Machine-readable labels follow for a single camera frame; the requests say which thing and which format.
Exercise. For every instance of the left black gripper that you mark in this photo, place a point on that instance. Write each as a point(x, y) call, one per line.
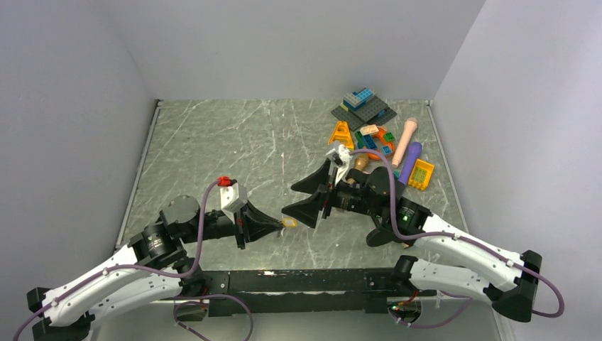
point(254, 223)

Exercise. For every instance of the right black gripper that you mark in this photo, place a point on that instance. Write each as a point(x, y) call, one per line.
point(307, 211)

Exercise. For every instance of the yellow key tag with keyring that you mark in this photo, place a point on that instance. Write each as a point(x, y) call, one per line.
point(287, 223)

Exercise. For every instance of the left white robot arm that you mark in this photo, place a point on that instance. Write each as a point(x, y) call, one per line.
point(153, 266)

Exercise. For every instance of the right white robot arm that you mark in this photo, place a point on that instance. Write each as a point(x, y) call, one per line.
point(506, 280)

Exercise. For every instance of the gold toy microphone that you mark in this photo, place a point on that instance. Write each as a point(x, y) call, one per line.
point(361, 162)

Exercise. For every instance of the orange triangular toy block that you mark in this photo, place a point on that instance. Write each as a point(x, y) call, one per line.
point(342, 134)

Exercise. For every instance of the black microphone stand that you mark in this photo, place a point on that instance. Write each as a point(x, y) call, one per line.
point(383, 234)

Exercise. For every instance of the blue grey lego stack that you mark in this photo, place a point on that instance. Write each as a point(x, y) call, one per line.
point(354, 100)

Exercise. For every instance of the dark grey lego baseplate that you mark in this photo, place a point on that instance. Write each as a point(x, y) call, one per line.
point(376, 111)

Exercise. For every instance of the yellow window toy block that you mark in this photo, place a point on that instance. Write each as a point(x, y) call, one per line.
point(421, 175)

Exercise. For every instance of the purple toy microphone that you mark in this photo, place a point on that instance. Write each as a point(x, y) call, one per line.
point(414, 151)

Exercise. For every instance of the pink toy microphone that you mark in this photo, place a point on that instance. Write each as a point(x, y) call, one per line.
point(410, 126)

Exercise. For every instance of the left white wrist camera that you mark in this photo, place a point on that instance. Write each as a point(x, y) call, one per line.
point(233, 196)

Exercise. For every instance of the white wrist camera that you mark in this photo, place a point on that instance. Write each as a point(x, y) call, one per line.
point(233, 196)
point(340, 161)

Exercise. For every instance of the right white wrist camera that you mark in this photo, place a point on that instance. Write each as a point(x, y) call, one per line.
point(340, 161)

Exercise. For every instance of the orange ring toy with bricks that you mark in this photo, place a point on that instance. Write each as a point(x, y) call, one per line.
point(377, 138)

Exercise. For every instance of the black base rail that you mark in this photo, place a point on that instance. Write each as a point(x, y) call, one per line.
point(370, 290)

